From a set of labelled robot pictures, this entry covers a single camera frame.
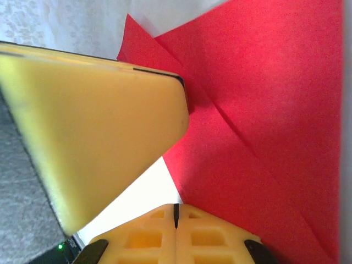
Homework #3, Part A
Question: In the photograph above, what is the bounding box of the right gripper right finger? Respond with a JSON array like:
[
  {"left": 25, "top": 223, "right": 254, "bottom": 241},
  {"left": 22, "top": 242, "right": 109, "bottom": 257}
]
[{"left": 176, "top": 203, "right": 281, "bottom": 264}]

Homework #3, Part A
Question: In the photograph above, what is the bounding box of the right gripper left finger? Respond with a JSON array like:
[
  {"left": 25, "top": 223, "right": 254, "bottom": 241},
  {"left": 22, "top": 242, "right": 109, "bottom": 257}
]
[{"left": 73, "top": 203, "right": 177, "bottom": 264}]

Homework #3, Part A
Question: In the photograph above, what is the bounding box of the red square paper sheet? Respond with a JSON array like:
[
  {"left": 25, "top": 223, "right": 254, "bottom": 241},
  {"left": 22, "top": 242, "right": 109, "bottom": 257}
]
[{"left": 117, "top": 0, "right": 344, "bottom": 264}]

